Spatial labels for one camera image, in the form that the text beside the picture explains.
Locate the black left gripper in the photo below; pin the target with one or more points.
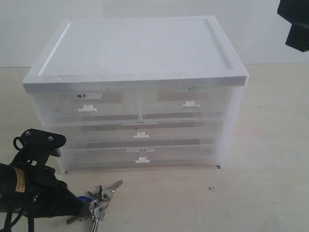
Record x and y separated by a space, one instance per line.
30 188

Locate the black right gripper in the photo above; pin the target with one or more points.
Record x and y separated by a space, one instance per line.
296 12

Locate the key bunch with blue tag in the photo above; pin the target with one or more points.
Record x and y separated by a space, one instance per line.
98 204

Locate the white translucent drawer cabinet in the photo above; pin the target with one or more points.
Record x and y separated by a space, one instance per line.
137 55

